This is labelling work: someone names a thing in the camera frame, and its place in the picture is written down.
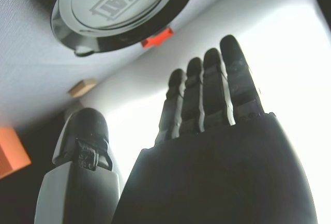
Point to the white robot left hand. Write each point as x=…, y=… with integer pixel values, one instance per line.
x=219, y=169

